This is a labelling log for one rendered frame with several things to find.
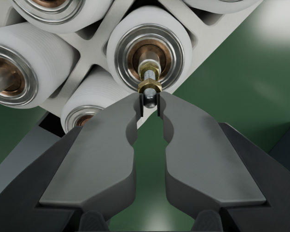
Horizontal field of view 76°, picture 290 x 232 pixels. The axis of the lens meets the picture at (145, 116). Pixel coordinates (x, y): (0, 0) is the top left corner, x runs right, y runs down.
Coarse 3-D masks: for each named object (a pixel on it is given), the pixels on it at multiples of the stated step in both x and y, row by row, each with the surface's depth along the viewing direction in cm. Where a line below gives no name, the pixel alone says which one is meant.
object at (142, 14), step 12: (132, 12) 21; (144, 12) 18; (156, 12) 18; (120, 24) 19; (132, 24) 18; (168, 24) 18; (180, 24) 19; (120, 36) 19; (180, 36) 19; (108, 48) 20; (108, 60) 21; (120, 84) 22
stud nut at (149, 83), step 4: (148, 80) 13; (152, 80) 14; (140, 84) 14; (144, 84) 13; (148, 84) 13; (152, 84) 13; (156, 84) 13; (160, 84) 14; (140, 88) 13; (144, 88) 13; (156, 88) 13; (160, 88) 13; (140, 92) 14
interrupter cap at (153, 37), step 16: (128, 32) 18; (144, 32) 18; (160, 32) 18; (128, 48) 19; (144, 48) 19; (160, 48) 19; (176, 48) 19; (128, 64) 20; (160, 64) 20; (176, 64) 20; (128, 80) 21; (160, 80) 21; (176, 80) 21
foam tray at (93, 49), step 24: (0, 0) 23; (120, 0) 23; (144, 0) 32; (168, 0) 23; (0, 24) 25; (96, 24) 34; (192, 24) 25; (216, 24) 24; (96, 48) 26; (192, 48) 26; (72, 72) 28; (192, 72) 28; (144, 120) 33
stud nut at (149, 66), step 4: (148, 64) 16; (152, 64) 17; (140, 68) 17; (144, 68) 16; (148, 68) 16; (152, 68) 16; (156, 68) 16; (140, 72) 17; (144, 72) 17; (156, 72) 17; (140, 76) 17; (156, 76) 17; (140, 80) 17; (156, 80) 17
